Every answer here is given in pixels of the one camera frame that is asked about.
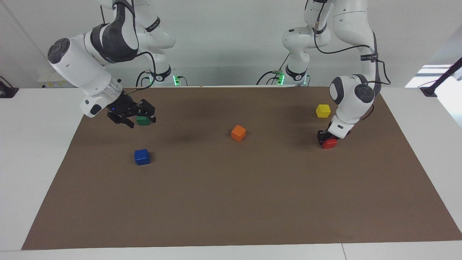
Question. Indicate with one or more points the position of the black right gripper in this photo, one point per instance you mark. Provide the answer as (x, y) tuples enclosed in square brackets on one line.
[(124, 107)]

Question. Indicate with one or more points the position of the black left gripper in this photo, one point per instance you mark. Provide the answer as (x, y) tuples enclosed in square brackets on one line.
[(326, 134)]

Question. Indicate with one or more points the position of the red wooden block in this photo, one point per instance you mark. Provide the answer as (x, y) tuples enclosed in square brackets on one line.
[(330, 144)]

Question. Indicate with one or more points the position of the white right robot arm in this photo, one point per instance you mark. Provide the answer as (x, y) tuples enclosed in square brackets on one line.
[(81, 68)]

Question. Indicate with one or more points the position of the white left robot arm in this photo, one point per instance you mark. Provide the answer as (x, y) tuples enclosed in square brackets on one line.
[(352, 97)]

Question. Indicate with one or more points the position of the green wooden block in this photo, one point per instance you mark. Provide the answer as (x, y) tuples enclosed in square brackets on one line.
[(143, 121)]

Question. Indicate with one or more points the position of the yellow wooden block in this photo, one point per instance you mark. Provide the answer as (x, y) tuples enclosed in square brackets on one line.
[(323, 111)]

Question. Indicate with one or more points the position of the blue wooden block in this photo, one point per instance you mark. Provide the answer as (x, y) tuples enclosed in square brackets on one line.
[(142, 157)]

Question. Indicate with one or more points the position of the orange wooden block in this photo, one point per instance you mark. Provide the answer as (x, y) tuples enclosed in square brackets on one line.
[(238, 133)]

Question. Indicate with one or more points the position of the white box with yellow label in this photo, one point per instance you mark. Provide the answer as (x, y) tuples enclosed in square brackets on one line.
[(54, 80)]

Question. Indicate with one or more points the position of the brown table mat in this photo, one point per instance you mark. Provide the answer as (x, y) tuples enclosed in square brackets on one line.
[(231, 195)]

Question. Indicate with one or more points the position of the black table clamp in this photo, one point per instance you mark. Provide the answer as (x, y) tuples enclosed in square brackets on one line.
[(6, 91)]

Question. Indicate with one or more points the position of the black slanted stand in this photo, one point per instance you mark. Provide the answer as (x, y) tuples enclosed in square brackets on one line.
[(442, 77)]

